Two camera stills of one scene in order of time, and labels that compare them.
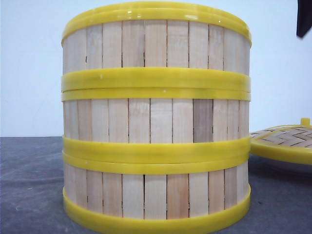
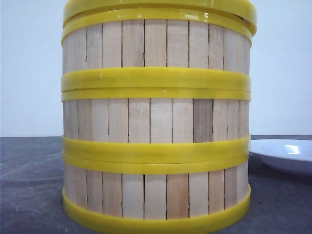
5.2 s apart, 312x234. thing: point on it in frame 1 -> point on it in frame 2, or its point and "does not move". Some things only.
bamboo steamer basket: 155,191 does not move
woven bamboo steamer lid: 291,143 -> 245,10
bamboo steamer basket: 156,48 does not move
